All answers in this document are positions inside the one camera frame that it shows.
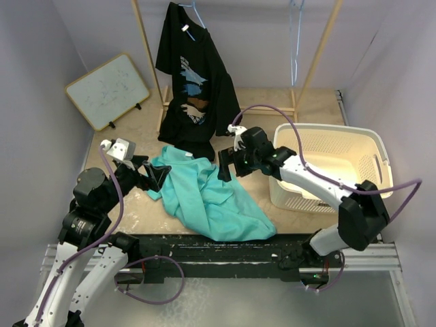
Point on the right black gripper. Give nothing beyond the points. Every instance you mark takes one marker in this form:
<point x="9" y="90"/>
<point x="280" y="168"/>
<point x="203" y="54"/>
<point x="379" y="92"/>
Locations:
<point x="226" y="157"/>

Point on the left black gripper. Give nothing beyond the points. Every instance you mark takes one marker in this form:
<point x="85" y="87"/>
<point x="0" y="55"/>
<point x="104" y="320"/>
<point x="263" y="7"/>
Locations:
<point x="155" y="174"/>

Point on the teal t shirt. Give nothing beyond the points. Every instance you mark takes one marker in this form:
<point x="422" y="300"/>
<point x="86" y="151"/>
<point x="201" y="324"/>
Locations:
<point x="193" y="194"/>

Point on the black t shirt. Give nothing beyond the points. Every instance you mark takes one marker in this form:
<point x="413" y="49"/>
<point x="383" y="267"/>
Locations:
<point x="204" y="101"/>

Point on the light blue wire hanger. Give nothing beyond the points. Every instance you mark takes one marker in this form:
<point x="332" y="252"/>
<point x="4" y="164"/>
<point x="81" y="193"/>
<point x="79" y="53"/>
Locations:
<point x="296" y="9"/>

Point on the blue hanger of black shirt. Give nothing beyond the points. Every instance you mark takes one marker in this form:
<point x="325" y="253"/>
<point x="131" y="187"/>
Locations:
<point x="194" y="15"/>

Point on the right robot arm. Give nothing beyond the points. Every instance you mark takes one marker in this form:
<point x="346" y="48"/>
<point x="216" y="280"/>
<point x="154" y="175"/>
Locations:
<point x="361" y="211"/>

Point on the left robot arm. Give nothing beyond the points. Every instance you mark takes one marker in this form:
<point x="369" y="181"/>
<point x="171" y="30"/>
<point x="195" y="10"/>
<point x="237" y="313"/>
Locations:
<point x="89" y="254"/>

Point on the wooden clothes rack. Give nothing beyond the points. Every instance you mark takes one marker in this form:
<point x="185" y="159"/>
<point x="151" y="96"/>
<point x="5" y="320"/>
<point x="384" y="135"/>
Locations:
<point x="296" y="99"/>

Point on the small whiteboard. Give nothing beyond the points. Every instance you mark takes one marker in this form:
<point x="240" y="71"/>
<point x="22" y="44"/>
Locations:
<point x="108" y="92"/>

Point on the white laundry basket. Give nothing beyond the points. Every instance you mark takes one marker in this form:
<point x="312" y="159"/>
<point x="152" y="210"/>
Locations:
<point x="352" y="153"/>

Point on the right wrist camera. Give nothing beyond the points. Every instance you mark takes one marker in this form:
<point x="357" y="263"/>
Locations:
<point x="236" y="132"/>

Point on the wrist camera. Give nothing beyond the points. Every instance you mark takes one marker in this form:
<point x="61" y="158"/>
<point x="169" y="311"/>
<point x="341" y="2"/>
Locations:
<point x="236" y="132"/>
<point x="121" y="150"/>

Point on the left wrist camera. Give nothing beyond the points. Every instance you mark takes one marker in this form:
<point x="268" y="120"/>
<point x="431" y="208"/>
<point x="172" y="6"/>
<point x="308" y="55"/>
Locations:
<point x="121" y="150"/>

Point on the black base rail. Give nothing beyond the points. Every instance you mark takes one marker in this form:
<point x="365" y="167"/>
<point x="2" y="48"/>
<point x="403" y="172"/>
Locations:
<point x="283" y="256"/>

